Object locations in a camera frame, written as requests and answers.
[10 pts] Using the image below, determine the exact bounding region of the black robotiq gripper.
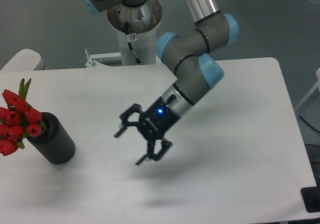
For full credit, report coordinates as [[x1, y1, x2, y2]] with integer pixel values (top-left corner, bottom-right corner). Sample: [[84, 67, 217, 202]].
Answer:
[[113, 96, 181, 166]]

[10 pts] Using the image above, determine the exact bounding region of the red tulip bouquet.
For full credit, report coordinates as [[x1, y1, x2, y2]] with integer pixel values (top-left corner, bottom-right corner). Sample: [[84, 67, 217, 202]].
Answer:
[[0, 79, 48, 156]]

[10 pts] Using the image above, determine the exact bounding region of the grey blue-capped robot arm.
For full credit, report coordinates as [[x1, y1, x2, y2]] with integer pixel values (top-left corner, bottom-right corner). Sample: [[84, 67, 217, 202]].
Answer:
[[83, 0, 239, 161]]

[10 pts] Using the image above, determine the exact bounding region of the black ribbed cylindrical vase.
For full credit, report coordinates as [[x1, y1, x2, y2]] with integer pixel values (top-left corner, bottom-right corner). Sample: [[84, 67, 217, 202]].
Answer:
[[27, 112, 76, 164]]

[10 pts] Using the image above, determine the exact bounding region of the white rounded side table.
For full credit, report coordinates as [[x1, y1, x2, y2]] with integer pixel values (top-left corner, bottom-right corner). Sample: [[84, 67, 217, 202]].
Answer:
[[1, 49, 47, 73]]

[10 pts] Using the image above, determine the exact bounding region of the black device at table edge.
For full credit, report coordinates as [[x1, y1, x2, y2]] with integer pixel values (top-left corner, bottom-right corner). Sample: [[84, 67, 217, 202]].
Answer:
[[301, 186, 320, 213]]

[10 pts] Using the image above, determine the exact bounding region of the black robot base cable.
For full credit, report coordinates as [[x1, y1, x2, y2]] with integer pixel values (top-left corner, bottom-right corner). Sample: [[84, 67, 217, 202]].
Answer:
[[124, 21, 143, 65]]

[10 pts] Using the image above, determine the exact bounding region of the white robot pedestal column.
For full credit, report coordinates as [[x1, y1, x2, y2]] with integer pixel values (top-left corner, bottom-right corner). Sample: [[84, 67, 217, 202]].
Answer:
[[107, 0, 163, 66]]

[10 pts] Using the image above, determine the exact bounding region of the black floor cable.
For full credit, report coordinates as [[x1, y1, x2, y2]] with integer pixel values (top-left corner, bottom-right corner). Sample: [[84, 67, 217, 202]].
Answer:
[[299, 115, 320, 132]]

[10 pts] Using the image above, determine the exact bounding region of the white frame at right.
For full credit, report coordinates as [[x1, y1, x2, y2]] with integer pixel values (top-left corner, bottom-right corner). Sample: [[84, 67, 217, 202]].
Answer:
[[294, 69, 320, 114]]

